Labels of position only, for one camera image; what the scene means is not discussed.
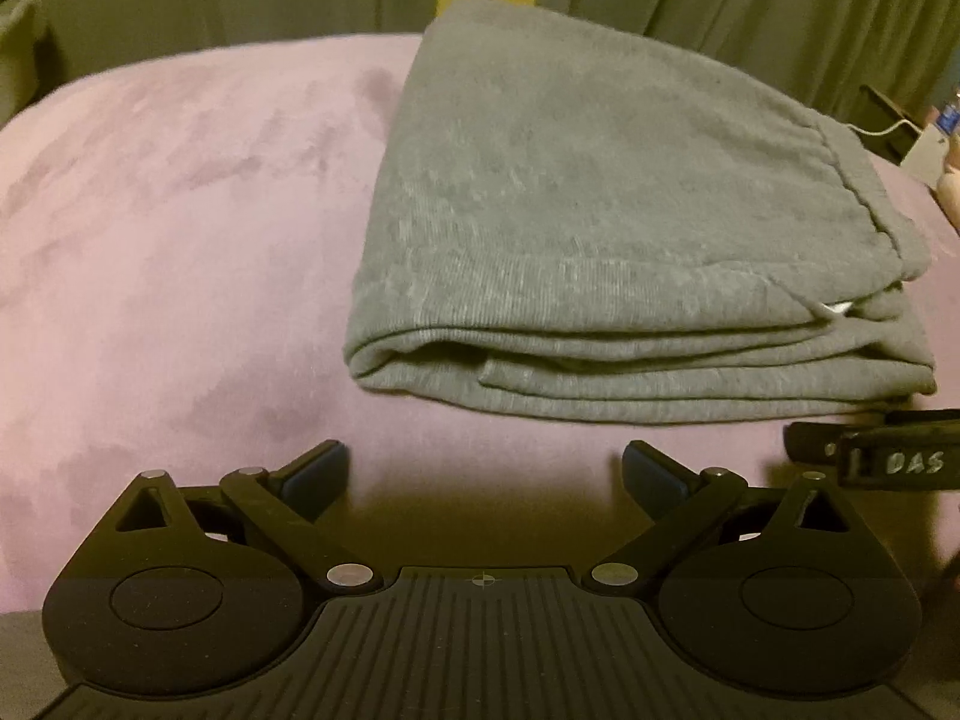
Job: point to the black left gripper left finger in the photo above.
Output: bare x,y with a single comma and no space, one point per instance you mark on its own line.
283,507

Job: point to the pink plush toy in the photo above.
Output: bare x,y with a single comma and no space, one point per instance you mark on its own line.
947,194

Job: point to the pink plush bed blanket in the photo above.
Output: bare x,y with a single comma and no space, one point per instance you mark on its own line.
179,239

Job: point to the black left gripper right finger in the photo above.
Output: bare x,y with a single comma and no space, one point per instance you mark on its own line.
685,507

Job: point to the plastic bottle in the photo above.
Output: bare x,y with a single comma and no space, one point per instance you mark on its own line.
949,113

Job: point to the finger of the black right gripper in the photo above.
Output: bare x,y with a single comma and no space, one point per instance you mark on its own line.
906,451

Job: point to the grey sweatpants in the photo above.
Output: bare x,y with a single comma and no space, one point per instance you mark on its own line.
573,222

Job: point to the white charger box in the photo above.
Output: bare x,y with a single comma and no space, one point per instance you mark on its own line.
926,158

